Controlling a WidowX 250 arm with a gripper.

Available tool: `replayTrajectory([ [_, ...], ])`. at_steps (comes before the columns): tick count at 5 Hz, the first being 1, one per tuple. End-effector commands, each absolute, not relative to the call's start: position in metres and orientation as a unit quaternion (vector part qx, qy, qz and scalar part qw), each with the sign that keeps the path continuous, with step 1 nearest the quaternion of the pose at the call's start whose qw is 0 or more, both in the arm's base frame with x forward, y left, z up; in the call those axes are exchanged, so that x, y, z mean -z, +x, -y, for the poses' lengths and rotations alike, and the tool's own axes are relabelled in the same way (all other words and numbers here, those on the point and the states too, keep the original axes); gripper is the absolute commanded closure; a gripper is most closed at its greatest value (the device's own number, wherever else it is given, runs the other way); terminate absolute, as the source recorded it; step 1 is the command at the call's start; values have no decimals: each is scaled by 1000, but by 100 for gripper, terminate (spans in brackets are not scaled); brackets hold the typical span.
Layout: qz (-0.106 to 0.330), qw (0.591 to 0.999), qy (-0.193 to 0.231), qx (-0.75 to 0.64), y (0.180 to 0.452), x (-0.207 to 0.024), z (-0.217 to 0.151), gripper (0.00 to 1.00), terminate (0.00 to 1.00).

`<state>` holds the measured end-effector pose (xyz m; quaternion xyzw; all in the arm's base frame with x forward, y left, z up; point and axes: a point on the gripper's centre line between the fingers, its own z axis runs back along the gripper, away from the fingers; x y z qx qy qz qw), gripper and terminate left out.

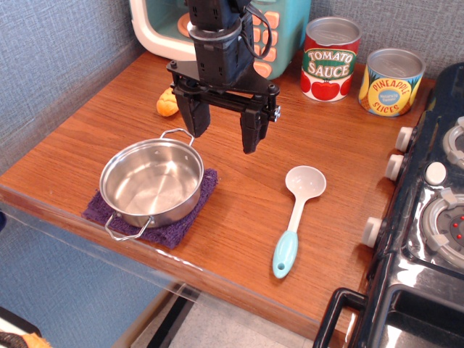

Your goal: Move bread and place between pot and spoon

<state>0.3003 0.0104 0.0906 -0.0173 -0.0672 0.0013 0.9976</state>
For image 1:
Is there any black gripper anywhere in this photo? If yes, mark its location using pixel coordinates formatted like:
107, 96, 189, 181
167, 27, 281, 154

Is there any orange plush hot dog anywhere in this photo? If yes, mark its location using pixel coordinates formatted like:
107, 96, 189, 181
156, 87, 179, 117

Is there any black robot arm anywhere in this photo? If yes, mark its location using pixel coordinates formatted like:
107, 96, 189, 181
167, 1, 280, 154

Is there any stainless steel pot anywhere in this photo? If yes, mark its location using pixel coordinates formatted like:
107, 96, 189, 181
99, 128, 204, 241

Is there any teal toy microwave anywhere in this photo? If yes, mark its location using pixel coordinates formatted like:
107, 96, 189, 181
129, 0, 311, 80

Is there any purple cloth mat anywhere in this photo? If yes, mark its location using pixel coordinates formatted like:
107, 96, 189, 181
82, 168, 218, 249

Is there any tomato sauce can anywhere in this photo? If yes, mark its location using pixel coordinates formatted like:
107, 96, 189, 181
300, 17, 362, 102

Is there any pineapple slices can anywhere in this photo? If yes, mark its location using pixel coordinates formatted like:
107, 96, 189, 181
358, 48, 426, 117

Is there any black toy stove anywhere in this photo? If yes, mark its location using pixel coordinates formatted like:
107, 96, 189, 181
314, 63, 463, 347

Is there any white spoon with teal handle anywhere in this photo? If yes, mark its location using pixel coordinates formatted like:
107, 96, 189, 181
272, 165, 326, 279

